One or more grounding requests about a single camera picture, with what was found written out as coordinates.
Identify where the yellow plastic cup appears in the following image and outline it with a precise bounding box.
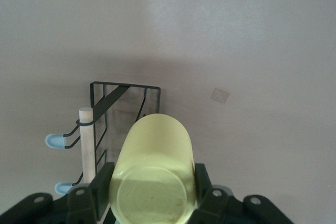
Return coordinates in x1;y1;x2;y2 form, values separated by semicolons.
109;113;197;224

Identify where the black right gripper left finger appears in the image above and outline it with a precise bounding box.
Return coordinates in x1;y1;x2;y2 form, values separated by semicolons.
67;162;116;221

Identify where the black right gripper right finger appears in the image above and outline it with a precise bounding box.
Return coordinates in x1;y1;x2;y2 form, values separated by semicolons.
194;163;233;210

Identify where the black wire cup holder rack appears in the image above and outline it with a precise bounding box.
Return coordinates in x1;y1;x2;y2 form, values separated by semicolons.
46;81;161;224

